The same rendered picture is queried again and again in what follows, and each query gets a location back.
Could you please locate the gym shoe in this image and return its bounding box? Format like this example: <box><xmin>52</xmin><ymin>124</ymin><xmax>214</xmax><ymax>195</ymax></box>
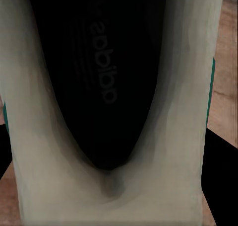
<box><xmin>0</xmin><ymin>0</ymin><xmax>222</xmax><ymax>226</ymax></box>

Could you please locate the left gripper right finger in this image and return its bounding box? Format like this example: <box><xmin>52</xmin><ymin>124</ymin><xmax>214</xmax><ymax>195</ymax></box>
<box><xmin>201</xmin><ymin>129</ymin><xmax>238</xmax><ymax>226</ymax></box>

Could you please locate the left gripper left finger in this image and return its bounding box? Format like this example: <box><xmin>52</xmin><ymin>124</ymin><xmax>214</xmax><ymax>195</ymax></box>
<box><xmin>0</xmin><ymin>124</ymin><xmax>12</xmax><ymax>179</ymax></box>

